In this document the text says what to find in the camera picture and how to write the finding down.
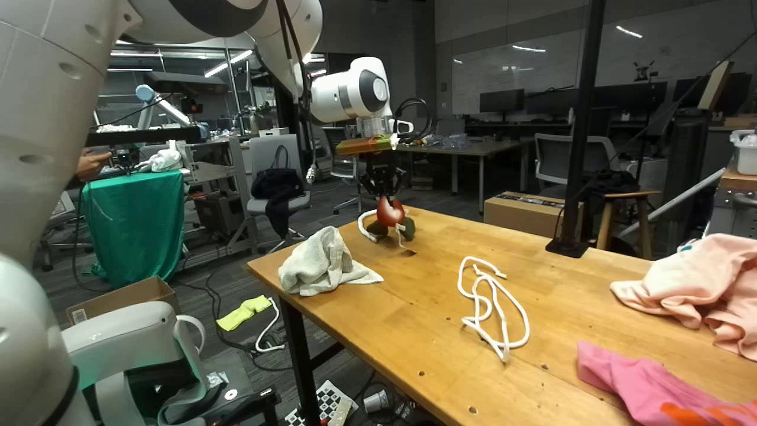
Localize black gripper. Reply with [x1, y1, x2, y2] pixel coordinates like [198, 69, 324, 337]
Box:
[359, 155, 407, 198]

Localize thick white braided rope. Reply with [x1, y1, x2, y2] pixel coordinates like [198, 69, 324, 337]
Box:
[354, 208, 380, 244]

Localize red apple toy green leaves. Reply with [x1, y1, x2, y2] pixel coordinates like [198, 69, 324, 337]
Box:
[366, 198, 416, 241]

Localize white cloth bag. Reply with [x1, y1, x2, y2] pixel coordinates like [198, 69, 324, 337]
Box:
[278, 225, 382, 298]

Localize pink shirt with orange print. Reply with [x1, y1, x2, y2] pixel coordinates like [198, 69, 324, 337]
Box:
[574, 344, 757, 426]

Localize peach shirt with teal print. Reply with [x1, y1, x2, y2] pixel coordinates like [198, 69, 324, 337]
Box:
[610, 235, 757, 363]

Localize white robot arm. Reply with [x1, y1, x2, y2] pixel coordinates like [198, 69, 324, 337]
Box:
[0, 0, 393, 267]

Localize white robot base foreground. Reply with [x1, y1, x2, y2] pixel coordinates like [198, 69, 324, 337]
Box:
[0, 257, 211, 426]

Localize yellow green power strip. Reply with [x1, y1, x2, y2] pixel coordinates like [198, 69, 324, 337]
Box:
[218, 296, 271, 333]

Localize black vertical pole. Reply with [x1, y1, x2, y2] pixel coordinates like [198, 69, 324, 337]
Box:
[548, 0, 605, 259]

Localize wooden stool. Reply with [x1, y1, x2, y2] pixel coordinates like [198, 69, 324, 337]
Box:
[597, 191, 657, 259]

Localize green cloth covered table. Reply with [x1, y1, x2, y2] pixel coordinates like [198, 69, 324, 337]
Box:
[80, 172, 184, 289]

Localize white plastic bin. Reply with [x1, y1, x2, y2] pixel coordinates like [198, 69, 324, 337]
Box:
[729, 131, 757, 175]

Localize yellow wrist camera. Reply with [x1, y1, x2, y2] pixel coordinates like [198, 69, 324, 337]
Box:
[336, 135, 400, 157]

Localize thin white cord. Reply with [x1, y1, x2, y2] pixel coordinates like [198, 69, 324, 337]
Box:
[456, 253, 535, 364]

